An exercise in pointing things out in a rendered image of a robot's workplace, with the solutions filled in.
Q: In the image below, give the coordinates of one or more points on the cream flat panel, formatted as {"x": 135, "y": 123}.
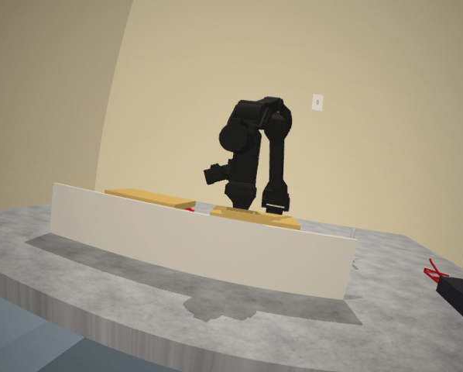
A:
{"x": 258, "y": 255}

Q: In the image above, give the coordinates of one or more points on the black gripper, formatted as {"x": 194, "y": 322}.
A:
{"x": 242, "y": 191}

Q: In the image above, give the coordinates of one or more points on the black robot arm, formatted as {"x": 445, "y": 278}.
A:
{"x": 241, "y": 135}

